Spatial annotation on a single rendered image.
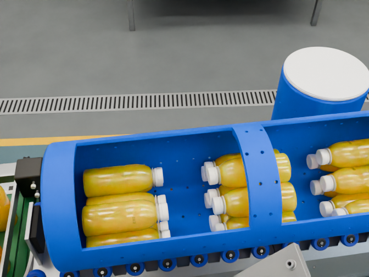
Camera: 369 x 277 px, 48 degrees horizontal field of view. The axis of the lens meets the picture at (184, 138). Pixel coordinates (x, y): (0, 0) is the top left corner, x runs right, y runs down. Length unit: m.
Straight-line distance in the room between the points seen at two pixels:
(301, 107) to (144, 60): 1.97
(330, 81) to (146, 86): 1.76
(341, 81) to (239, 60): 1.85
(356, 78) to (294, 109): 0.22
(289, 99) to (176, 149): 0.49
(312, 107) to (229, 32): 2.22
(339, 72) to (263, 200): 0.71
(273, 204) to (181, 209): 0.31
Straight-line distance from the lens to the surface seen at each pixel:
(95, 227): 0.90
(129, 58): 3.22
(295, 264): 0.56
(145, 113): 2.74
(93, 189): 0.97
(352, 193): 1.09
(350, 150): 1.07
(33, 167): 1.19
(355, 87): 1.41
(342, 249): 1.14
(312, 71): 1.43
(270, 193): 0.85
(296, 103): 1.38
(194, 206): 1.09
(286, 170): 0.94
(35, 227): 1.02
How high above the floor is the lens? 1.87
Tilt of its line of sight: 47 degrees down
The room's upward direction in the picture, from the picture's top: straight up
